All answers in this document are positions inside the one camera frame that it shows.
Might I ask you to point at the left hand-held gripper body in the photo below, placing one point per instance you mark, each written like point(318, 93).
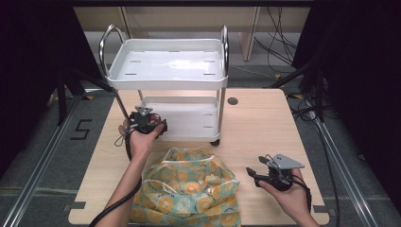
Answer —
point(142, 123)

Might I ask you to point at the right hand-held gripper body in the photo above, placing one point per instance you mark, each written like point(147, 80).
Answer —
point(281, 176)

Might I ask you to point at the white two-tier cart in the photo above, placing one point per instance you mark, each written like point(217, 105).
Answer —
point(170, 63)

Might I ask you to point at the green orange floral bag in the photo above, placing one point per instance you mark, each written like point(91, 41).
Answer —
point(189, 189)

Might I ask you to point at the person's left hand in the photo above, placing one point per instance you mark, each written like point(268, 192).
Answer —
point(140, 145)

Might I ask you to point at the person's right hand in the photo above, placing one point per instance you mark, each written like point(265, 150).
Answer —
point(294, 198)

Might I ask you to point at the black metal stand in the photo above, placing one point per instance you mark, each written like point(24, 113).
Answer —
point(61, 101)
point(319, 94)

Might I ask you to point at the dark curtain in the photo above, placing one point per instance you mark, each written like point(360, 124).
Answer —
point(31, 78)
point(362, 94)

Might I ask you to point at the aluminium floor rail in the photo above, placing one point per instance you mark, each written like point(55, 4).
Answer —
point(343, 176)
point(38, 170)

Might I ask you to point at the light wooden furniture frame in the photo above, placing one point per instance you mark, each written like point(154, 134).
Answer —
point(249, 41)

